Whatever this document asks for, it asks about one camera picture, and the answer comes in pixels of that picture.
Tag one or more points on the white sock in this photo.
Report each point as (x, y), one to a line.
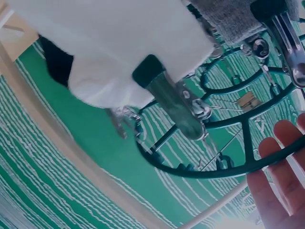
(124, 45)

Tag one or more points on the round dark green clip hanger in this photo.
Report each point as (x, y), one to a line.
(245, 133)

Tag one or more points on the black sock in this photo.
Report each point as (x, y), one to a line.
(57, 64)

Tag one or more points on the person's right fingers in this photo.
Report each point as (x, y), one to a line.
(283, 133)

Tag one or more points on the person's right hand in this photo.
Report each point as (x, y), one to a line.
(281, 195)

